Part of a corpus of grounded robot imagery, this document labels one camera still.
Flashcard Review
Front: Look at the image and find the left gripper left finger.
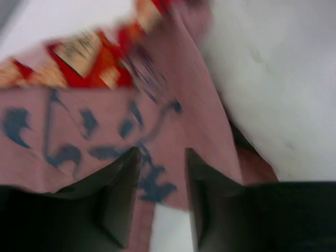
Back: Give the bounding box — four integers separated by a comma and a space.
1, 148, 140, 251

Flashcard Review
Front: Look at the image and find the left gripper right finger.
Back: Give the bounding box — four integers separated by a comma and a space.
186, 148, 335, 251

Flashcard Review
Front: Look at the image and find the pink patterned pillowcase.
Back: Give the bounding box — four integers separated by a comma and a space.
1, 1, 276, 251

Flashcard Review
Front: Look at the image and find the white pillow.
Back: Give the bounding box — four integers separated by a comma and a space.
202, 1, 335, 181

